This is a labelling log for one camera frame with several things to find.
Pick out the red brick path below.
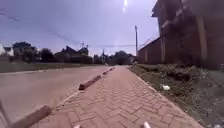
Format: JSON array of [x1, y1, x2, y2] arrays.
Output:
[[30, 65, 205, 128]]

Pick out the white building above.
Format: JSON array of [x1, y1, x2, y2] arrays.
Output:
[[0, 44, 15, 58]]

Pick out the utility pole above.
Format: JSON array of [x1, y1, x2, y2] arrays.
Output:
[[134, 25, 139, 58]]

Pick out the row of kerb blocks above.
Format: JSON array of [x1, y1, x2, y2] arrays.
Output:
[[9, 66, 116, 128]]

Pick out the dark house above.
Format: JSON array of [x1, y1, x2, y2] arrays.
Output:
[[61, 45, 90, 58]]

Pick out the weedy dirt verge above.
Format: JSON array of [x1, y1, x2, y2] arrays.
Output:
[[128, 63, 224, 128]]

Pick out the brick boundary wall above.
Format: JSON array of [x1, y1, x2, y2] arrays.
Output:
[[136, 37, 163, 65]]

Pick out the overhead wires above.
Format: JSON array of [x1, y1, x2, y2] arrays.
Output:
[[0, 11, 158, 52]]

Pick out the brick building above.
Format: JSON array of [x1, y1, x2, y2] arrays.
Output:
[[151, 0, 224, 69]]

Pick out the grass strip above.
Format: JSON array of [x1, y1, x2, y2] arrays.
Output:
[[0, 61, 101, 74]]

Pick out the white litter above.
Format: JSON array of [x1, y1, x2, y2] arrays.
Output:
[[160, 84, 171, 91]]

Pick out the grey asphalt road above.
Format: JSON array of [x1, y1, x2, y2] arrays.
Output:
[[0, 64, 113, 125]]

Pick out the row of trees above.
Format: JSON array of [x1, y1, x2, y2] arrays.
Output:
[[11, 41, 136, 66]]

